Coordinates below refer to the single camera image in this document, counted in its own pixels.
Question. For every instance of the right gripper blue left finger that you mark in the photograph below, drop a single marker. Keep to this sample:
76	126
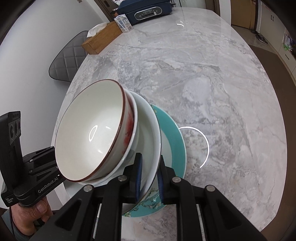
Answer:
138	176

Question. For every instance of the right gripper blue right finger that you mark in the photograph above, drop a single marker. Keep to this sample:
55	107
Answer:
161	179

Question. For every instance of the large white bowl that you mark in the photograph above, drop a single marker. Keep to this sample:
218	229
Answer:
149	145

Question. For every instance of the large teal floral plate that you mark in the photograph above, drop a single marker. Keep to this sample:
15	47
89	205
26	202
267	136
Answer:
174	155

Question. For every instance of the small white bowl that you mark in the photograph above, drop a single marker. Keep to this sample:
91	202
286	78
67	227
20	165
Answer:
127	156

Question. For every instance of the red floral dark-rimmed bowl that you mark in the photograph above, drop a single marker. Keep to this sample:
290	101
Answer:
94	132

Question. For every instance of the left hand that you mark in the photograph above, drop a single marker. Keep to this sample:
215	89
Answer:
24	217

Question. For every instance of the grey quilted chair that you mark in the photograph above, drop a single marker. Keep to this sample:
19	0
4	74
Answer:
69	59

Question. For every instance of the wooden tissue box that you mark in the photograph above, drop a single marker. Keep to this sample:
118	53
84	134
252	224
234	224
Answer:
94	45

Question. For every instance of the small milk carton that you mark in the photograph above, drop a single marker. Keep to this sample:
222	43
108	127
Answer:
123	23

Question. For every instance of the navy electric cooker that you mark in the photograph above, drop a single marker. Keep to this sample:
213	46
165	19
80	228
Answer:
138	11

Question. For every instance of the shoes on floor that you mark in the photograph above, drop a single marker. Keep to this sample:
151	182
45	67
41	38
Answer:
261	38

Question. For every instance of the brown wooden door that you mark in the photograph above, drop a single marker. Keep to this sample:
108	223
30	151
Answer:
243	13

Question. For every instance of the white wall cabinet unit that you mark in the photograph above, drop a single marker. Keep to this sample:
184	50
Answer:
273	30

